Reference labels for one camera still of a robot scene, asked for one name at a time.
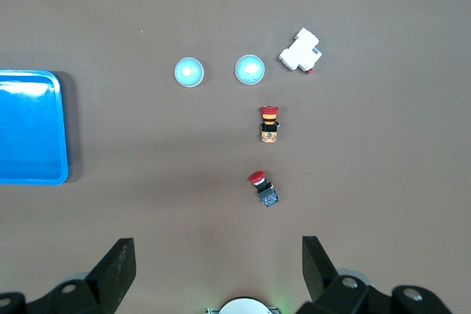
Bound blue dome call bell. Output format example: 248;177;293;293
234;54;266;86
173;56;205;89

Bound red emergency button grey base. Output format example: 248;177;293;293
248;170;280;208

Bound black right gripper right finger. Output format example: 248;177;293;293
296;235;453;314

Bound red emergency button orange base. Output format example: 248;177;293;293
259;105;281;143

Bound blue plastic tray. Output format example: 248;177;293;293
0;69;70;186

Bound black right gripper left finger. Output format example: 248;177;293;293
0;238;138;314

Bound white circuit breaker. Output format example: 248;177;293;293
277;26;323;74

